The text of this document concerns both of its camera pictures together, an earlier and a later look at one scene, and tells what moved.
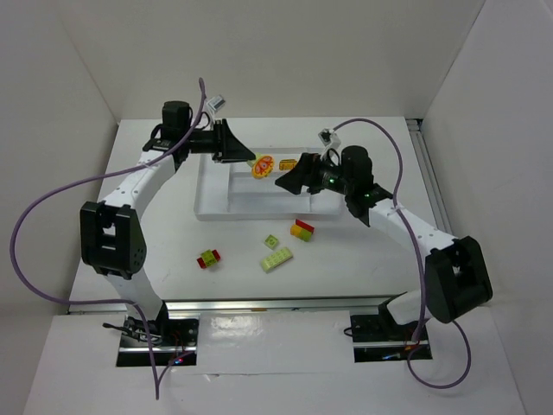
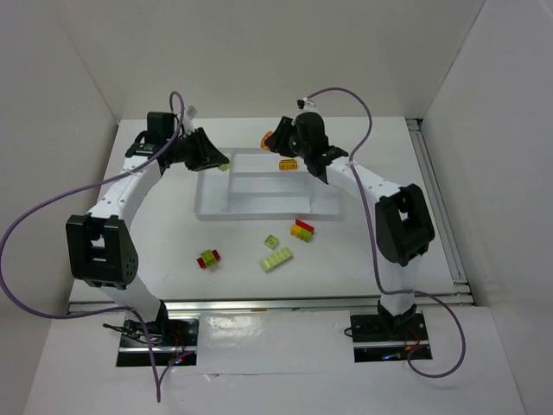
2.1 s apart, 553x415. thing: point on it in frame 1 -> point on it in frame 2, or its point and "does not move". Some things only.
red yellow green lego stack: (301, 230) does not move
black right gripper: (312, 173) -> (284, 136)
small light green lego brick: (271, 241) does not move
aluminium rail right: (422, 155) does not move
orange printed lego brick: (287, 164) does not move
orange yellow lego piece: (263, 167) -> (263, 145)
